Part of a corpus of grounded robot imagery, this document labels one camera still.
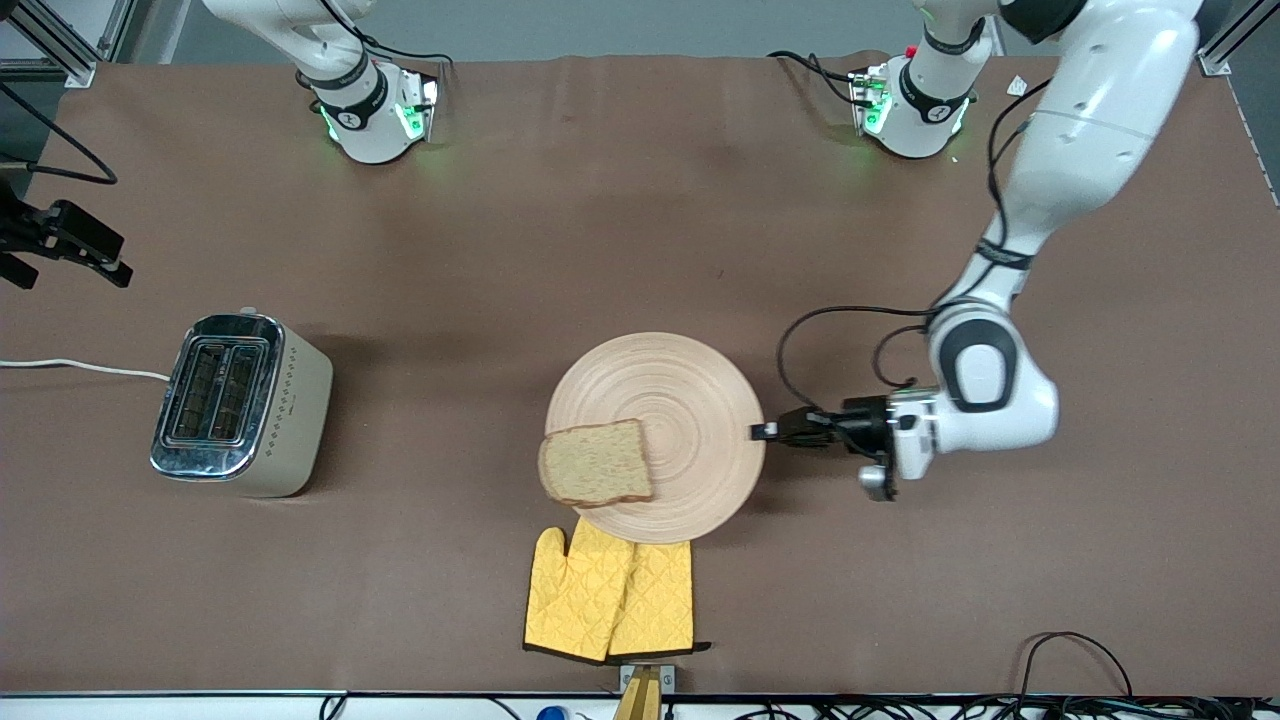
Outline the yellow quilted oven mitt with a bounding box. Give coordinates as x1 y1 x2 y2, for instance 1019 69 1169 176
608 540 711 659
523 517 637 663

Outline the brown toast slice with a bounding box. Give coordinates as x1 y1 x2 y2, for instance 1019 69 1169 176
538 419 655 508

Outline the black base cable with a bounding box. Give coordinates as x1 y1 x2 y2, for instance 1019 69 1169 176
767 50 863 107
318 0 457 73

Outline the round wooden plate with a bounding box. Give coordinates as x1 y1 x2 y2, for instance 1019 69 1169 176
545 332 768 547

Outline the aluminium frame profile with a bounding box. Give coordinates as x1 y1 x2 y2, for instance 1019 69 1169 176
0 0 138 89
1197 0 1280 78

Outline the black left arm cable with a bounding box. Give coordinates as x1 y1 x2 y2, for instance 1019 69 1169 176
776 78 1053 413

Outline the silver beige toaster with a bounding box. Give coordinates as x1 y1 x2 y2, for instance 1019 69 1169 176
150 308 334 498

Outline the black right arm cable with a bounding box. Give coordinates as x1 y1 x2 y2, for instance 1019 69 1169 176
0 80 120 187

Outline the metal bracket with wooden stick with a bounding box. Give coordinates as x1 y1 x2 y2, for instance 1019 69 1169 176
612 664 677 720

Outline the white toaster power cord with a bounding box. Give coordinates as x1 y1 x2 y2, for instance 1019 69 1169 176
0 358 173 383

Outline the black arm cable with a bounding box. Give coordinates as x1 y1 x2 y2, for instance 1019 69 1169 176
0 80 120 187
776 78 1053 413

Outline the black red cable loop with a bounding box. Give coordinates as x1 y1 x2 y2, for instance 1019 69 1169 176
1015 631 1136 701

